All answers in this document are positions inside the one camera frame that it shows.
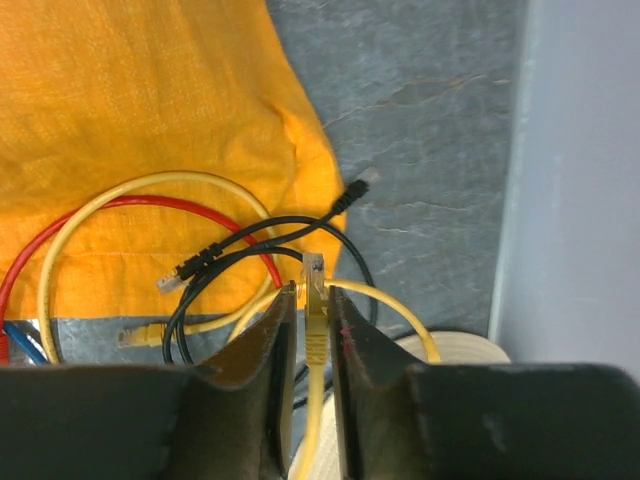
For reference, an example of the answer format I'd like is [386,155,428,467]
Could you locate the black power cable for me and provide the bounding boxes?
[157,169,379,366]

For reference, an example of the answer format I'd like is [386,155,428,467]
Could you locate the blue ethernet cable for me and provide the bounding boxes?
[2,319,49,366]

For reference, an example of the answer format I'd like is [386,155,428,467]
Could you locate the beige bucket hat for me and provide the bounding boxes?
[307,331,511,480]

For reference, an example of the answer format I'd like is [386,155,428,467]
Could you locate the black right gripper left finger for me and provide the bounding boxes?
[1,286,296,479]

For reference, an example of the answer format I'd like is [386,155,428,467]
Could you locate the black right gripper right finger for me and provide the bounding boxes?
[329,288,639,479]

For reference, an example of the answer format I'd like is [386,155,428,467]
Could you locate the orange Mickey Mouse pillow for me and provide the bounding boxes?
[1,1,343,318]

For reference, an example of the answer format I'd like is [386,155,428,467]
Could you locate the yellow ethernet cable short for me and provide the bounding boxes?
[37,170,442,480]

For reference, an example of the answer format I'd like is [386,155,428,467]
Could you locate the aluminium rail frame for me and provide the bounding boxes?
[488,1,543,344]

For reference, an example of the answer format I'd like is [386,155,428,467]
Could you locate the red ethernet cable top port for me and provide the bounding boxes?
[0,194,284,361]

